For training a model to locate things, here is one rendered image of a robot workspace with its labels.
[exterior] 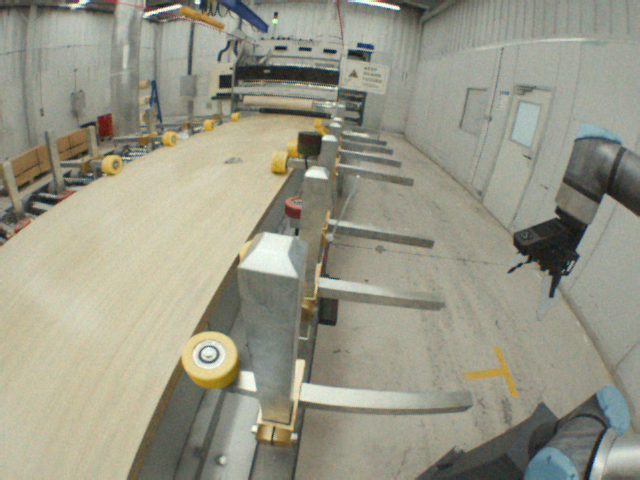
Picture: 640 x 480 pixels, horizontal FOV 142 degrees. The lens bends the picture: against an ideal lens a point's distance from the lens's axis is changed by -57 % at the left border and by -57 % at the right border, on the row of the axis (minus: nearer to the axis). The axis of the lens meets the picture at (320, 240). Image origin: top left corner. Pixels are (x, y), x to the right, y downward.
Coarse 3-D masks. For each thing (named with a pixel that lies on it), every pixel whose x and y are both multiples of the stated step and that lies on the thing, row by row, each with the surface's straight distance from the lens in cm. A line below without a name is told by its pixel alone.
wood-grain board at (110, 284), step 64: (256, 128) 199; (128, 192) 96; (192, 192) 84; (256, 192) 80; (0, 256) 97; (64, 256) 72; (128, 256) 60; (192, 256) 54; (0, 320) 69; (64, 320) 54; (128, 320) 46; (192, 320) 42; (0, 384) 57; (64, 384) 46; (128, 384) 40; (0, 448) 53; (64, 448) 42; (128, 448) 37
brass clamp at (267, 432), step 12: (300, 360) 41; (300, 372) 40; (300, 384) 39; (264, 420) 37; (252, 432) 39; (264, 432) 37; (276, 432) 37; (288, 432) 37; (276, 444) 39; (288, 444) 38
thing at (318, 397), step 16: (240, 384) 40; (304, 384) 40; (304, 400) 39; (320, 400) 39; (336, 400) 40; (352, 400) 40; (368, 400) 41; (384, 400) 42; (400, 400) 42; (416, 400) 43; (432, 400) 45; (448, 400) 46; (464, 400) 48
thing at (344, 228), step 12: (336, 228) 74; (348, 228) 74; (360, 228) 74; (372, 228) 76; (384, 228) 77; (384, 240) 77; (396, 240) 77; (408, 240) 78; (420, 240) 79; (432, 240) 80
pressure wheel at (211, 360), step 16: (208, 336) 39; (224, 336) 38; (192, 352) 38; (208, 352) 37; (224, 352) 37; (192, 368) 37; (208, 368) 36; (224, 368) 36; (208, 384) 37; (224, 384) 37
